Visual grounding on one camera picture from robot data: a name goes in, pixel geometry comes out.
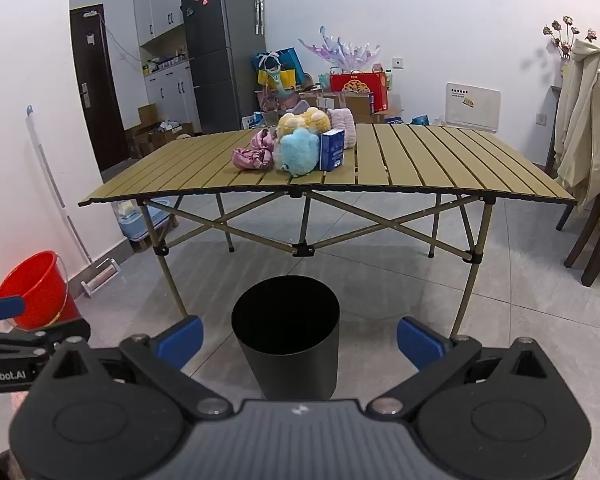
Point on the blue plastic storage bin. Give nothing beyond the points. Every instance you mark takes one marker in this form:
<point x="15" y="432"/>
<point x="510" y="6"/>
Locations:
<point x="140" y="227"/>

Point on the white floor wiper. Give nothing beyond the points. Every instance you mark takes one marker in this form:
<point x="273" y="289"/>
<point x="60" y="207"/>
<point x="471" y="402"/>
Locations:
<point x="99" y="278"/>

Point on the white flat box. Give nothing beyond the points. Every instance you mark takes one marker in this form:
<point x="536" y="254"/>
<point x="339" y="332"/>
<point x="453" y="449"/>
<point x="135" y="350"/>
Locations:
<point x="472" y="107"/>

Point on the black trash bin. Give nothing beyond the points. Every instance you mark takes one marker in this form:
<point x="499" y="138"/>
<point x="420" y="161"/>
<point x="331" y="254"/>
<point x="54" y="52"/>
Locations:
<point x="285" y="360"/>

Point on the dried flowers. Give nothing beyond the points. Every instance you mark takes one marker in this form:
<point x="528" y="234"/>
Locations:
<point x="567" y="35"/>

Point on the yellow plush toy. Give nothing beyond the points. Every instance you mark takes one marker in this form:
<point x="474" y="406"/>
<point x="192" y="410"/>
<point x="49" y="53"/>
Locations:
<point x="305" y="121"/>

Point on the silver hanging ornament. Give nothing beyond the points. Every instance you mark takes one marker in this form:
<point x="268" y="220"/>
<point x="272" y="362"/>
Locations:
<point x="258" y="0"/>

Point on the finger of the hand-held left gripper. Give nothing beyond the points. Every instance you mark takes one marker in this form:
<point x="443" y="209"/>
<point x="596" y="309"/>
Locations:
<point x="55" y="334"/>
<point x="0" y="309"/>

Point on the white base cabinet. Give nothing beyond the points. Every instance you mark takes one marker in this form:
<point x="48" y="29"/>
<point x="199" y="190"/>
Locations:
<point x="172" y="92"/>

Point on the dark wooden side table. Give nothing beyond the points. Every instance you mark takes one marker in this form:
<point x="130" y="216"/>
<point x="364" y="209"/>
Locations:
<point x="554" y="130"/>

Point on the open cardboard box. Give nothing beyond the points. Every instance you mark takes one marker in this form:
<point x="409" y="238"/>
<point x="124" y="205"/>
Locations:
<point x="155" y="135"/>

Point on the red plastic bucket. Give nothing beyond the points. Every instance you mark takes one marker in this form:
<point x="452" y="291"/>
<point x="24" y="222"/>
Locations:
<point x="35" y="285"/>

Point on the teal and yellow toy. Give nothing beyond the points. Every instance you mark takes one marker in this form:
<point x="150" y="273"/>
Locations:
<point x="277" y="80"/>

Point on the iridescent paper decoration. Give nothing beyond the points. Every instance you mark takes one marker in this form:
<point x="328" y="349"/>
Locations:
<point x="340" y="52"/>

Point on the row of small bottles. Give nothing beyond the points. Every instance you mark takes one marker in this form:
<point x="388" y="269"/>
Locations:
<point x="165" y="61"/>

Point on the blue gift bag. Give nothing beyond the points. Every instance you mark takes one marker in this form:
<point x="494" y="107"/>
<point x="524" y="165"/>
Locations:
<point x="287" y="62"/>

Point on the khaki folding table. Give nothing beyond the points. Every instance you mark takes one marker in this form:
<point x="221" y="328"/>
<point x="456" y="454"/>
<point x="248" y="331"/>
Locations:
<point x="430" y="160"/>

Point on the white wall socket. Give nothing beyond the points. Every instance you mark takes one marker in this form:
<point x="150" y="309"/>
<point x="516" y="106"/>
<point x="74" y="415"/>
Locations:
<point x="398" y="62"/>
<point x="542" y="118"/>

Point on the grey refrigerator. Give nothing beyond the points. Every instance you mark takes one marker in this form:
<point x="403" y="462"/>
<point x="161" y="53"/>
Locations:
<point x="215" y="60"/>

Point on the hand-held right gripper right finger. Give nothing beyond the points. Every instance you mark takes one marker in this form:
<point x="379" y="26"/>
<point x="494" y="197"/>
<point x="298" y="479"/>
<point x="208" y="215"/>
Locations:
<point x="420" y="342"/>

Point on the blue tissue box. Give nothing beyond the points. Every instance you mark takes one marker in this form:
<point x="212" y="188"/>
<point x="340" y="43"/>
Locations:
<point x="332" y="150"/>

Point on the blue plush toy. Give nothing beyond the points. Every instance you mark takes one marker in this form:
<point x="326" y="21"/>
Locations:
<point x="300" y="152"/>

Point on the brown cardboard box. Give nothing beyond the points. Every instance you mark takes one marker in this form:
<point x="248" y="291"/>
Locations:
<point x="355" y="105"/>

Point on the blue snack packet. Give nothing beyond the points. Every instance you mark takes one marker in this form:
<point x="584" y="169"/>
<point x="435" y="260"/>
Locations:
<point x="420" y="120"/>

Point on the white wall cabinet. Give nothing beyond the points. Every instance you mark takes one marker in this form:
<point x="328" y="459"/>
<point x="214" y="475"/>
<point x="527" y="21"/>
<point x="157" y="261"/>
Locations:
<point x="157" y="5"/>

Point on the cream hooded jacket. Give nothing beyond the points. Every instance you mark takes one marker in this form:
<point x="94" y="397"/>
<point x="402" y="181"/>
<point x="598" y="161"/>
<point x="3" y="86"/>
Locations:
<point x="587" y="120"/>

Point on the pale vase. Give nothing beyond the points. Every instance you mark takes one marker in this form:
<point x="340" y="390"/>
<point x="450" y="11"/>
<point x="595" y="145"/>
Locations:
<point x="560" y="72"/>

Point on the dark wooden door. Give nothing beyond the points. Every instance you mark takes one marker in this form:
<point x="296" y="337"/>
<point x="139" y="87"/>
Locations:
<point x="92" y="85"/>

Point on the red gift box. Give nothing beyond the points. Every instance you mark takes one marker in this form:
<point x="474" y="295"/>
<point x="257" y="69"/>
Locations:
<point x="357" y="90"/>

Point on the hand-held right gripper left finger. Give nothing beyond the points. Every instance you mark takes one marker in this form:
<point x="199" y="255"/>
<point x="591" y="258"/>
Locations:
<point x="180" y="342"/>

